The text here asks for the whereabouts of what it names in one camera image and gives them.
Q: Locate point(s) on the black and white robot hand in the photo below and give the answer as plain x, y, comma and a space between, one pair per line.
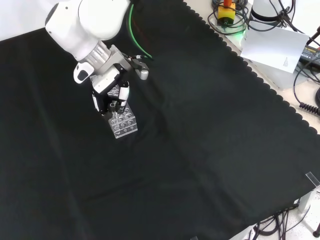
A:
110, 92

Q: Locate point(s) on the clear plastic test tube rack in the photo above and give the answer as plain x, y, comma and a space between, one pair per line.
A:
122, 122

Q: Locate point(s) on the black bench cloth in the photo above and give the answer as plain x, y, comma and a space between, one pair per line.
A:
162, 150

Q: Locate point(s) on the yellow emergency stop button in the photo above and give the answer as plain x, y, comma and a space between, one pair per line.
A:
226, 13

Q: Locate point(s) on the pale board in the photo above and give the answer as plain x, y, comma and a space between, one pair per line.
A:
270, 67

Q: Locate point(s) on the white paper sheet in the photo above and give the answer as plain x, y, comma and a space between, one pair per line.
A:
273, 47

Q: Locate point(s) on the black power adapter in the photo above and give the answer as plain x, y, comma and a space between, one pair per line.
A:
310, 55

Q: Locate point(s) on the clear plastic clip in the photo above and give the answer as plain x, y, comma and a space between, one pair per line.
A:
313, 179

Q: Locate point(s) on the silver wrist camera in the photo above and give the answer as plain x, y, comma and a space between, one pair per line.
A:
142, 70

